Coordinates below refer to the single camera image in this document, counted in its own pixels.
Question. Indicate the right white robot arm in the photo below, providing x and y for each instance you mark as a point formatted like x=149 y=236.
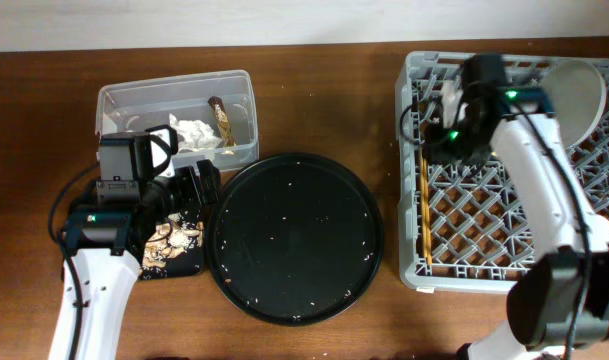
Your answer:
x=562 y=303

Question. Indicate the white tissue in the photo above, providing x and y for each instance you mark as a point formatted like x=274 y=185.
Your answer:
x=194 y=135

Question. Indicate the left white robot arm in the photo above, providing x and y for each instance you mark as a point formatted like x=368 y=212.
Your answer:
x=109 y=245

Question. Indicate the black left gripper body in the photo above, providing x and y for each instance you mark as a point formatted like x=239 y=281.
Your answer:
x=184 y=194

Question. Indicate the wooden chopstick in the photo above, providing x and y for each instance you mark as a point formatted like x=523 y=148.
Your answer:
x=429 y=260
x=425 y=223

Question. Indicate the grey dishwasher rack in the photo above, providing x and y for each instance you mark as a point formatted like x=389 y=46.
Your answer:
x=480 y=240

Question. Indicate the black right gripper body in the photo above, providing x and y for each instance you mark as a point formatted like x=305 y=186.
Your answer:
x=455 y=144

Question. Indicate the white plate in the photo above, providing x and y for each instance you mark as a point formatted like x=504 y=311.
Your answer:
x=577 y=92

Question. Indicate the rectangular black tray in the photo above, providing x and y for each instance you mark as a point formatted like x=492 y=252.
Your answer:
x=184 y=250

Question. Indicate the round black tray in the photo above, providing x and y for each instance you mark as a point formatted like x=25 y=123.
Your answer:
x=294 y=239

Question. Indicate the pile of food scraps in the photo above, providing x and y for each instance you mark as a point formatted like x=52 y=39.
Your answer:
x=171 y=240

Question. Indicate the clear plastic bin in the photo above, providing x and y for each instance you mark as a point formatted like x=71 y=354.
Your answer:
x=136 y=106

